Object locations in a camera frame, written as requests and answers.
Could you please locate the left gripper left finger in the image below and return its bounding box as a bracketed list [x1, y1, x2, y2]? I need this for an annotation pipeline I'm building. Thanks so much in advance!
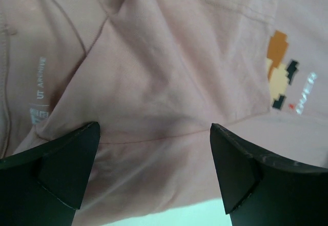
[1, 122, 100, 226]

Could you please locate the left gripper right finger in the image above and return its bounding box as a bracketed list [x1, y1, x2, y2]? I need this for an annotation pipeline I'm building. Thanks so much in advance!
[210, 124, 327, 225]

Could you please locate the pink printed t-shirt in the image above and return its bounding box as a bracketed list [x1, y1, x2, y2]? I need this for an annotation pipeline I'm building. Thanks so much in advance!
[1, 0, 327, 225]

